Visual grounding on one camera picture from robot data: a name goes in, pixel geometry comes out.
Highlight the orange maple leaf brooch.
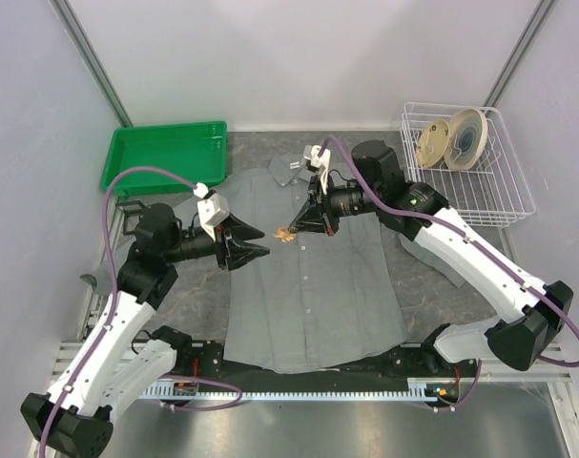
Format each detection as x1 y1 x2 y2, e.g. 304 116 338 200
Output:
274 227 296 243

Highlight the green plastic tray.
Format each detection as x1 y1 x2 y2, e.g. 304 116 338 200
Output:
101 121 227 190

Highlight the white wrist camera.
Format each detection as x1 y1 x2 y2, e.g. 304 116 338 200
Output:
194 183 230 241
300 145 331 195

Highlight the white wire basket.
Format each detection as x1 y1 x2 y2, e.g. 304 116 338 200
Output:
401 102 536 227

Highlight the grey button shirt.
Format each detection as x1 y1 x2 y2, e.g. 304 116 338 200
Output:
81 152 476 374

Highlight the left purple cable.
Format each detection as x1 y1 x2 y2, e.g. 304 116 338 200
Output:
38 166 245 458

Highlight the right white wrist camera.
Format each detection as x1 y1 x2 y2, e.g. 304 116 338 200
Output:
300 145 331 195

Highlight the aluminium frame rail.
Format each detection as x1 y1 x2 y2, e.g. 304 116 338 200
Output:
29 328 579 458

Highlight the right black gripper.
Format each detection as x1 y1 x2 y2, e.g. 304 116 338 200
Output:
290 172 383 236

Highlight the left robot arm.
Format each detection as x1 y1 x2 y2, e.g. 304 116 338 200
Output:
20 199 270 457

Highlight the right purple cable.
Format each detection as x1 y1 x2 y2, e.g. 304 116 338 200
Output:
320 135 579 414

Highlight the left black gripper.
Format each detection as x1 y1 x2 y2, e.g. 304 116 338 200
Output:
164 211 269 270

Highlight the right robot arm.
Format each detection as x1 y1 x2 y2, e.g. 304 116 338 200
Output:
288 140 573 376

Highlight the beige bowl blue centre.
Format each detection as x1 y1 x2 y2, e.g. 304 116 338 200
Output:
444 108 488 172

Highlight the beige plate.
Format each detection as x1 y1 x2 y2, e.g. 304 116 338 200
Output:
416 119 449 168

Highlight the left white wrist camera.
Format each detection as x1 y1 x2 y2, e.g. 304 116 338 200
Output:
194 183 230 241

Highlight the blue-white cable duct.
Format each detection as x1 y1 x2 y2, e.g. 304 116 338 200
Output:
139 380 451 403

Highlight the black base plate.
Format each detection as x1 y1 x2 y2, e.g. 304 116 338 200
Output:
171 341 477 390

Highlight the purple cable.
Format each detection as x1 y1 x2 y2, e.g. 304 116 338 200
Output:
320 135 579 414
38 166 245 458

